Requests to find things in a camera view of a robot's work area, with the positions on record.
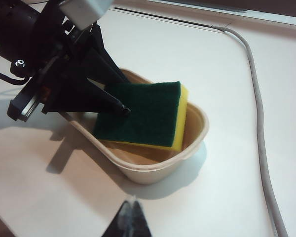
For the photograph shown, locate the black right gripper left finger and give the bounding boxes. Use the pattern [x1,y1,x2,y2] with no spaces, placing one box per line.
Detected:
[105,200,134,237]

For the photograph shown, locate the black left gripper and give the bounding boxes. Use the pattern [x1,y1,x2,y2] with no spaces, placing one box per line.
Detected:
[6,14,132,122]

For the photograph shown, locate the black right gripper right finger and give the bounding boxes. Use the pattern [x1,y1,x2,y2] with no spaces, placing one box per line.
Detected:
[132,199,153,237]

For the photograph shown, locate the green and yellow cleaning sponge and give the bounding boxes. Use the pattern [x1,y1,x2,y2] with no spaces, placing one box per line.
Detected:
[92,80,190,152]

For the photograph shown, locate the beige paper lunch box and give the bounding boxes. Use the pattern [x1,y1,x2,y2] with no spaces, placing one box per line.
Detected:
[63,68,210,186]

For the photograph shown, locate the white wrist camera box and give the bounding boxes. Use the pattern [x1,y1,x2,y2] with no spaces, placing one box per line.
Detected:
[58,0,114,30]

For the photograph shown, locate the thin black cable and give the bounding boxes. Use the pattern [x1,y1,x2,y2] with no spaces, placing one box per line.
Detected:
[0,67,32,86]

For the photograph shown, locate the grey cable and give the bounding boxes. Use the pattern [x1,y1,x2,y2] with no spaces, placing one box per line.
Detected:
[211,25,291,237]

